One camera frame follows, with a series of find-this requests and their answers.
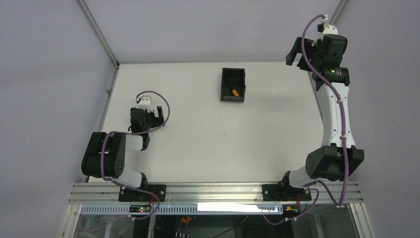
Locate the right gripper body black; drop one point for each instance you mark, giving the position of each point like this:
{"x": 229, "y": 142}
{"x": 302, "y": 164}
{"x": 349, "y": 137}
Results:
{"x": 302, "y": 57}

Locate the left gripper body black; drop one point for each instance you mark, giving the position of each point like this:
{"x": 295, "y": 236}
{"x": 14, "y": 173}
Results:
{"x": 153, "y": 118}

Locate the orange black screwdriver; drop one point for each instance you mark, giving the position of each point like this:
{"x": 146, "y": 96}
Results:
{"x": 230, "y": 92}

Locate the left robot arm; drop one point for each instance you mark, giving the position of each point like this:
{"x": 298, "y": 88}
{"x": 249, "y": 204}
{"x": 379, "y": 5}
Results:
{"x": 105, "y": 154}

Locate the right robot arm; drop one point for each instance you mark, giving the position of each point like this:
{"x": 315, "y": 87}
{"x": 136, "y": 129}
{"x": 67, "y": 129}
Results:
{"x": 338, "y": 157}

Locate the black plastic bin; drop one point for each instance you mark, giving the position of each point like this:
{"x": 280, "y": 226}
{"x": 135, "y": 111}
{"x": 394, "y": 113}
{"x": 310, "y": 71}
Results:
{"x": 235, "y": 78}

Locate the small electronics board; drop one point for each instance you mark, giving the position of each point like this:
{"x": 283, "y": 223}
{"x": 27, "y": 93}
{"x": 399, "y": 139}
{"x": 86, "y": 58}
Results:
{"x": 140, "y": 209}

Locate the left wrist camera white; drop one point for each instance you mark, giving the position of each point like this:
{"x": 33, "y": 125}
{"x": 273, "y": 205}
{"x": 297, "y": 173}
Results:
{"x": 144, "y": 102}

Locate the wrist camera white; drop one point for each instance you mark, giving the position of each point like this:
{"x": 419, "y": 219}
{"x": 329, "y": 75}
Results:
{"x": 324, "y": 29}
{"x": 144, "y": 102}

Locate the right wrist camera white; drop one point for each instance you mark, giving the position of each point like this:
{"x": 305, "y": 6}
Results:
{"x": 324, "y": 29}

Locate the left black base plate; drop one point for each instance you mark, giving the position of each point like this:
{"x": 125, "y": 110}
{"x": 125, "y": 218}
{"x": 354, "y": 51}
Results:
{"x": 129, "y": 195}

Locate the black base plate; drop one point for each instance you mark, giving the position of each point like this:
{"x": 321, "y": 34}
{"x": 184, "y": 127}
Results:
{"x": 129, "y": 195}
{"x": 277, "y": 192}

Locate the white slotted cable duct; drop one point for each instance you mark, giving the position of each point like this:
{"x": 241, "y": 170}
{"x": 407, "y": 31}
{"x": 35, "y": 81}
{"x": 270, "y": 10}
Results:
{"x": 188, "y": 209}

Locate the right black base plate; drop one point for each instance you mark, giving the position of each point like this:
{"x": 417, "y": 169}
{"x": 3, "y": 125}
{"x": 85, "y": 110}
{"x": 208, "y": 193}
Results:
{"x": 277, "y": 192}

